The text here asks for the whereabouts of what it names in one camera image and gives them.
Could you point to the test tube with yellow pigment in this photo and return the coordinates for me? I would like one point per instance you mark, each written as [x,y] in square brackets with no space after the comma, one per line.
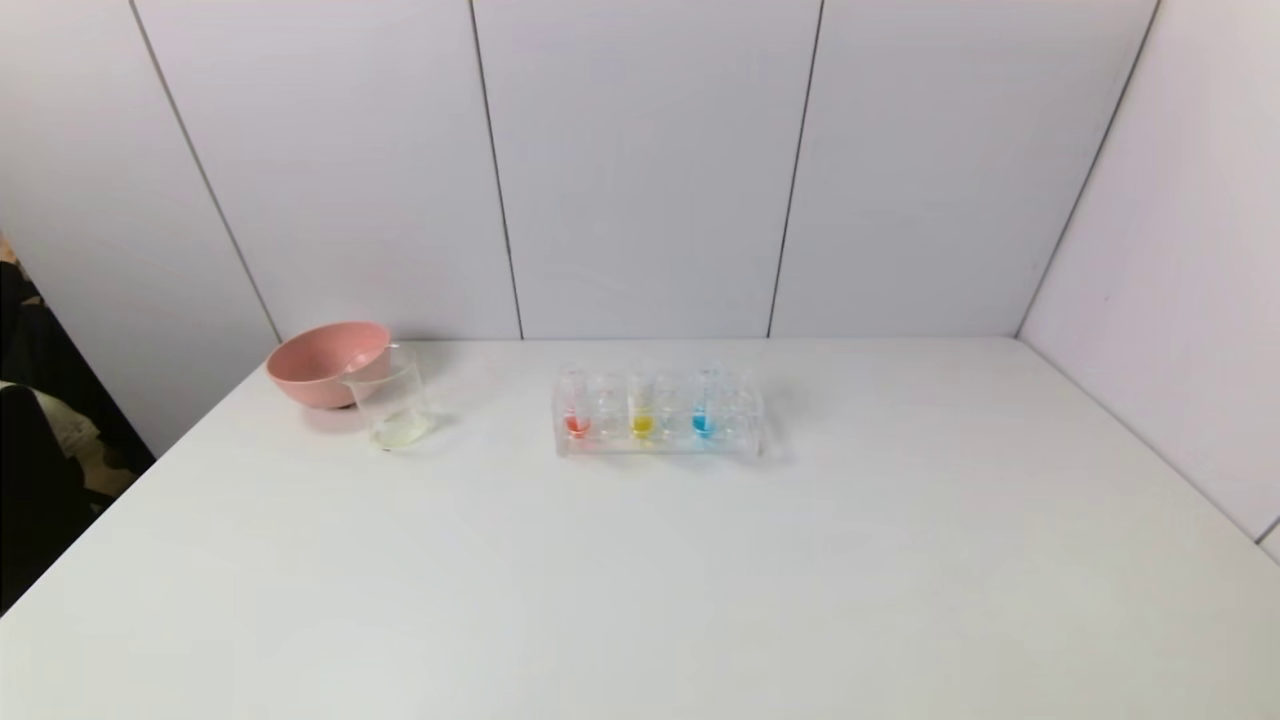
[642,422]

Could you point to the test tube with red pigment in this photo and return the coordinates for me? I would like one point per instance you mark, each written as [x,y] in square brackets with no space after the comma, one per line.
[577,420]

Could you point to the test tube with blue pigment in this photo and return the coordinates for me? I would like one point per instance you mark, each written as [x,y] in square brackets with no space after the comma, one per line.
[704,422]

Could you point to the clear acrylic test tube rack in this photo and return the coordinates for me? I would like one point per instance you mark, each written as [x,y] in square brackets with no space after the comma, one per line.
[670,445]

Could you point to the clear glass beaker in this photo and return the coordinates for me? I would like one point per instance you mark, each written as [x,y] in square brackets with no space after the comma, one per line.
[395,410]

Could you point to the pink plastic bowl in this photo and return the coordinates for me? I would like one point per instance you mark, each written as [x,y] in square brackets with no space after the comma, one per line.
[315,365]

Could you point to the beige crumpled cloth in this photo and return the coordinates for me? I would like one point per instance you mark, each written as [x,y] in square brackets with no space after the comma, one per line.
[70,425]

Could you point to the black background furniture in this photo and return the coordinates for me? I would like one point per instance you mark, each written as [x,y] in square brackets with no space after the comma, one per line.
[30,500]

